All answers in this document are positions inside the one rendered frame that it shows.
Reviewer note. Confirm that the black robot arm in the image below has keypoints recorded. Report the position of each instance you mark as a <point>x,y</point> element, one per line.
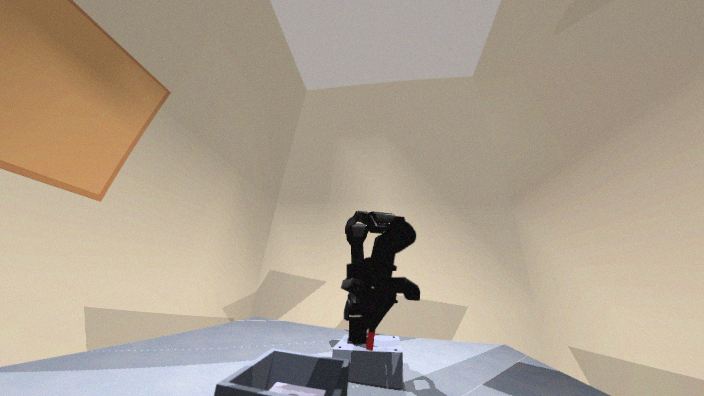
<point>397,234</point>

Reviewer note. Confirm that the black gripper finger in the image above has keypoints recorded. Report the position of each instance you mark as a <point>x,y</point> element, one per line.
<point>382,303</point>
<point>366,302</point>

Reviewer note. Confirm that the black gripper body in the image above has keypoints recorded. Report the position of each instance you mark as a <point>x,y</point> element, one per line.
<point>389,286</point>

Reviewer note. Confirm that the red peg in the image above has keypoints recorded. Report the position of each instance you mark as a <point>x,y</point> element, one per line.
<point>370,341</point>

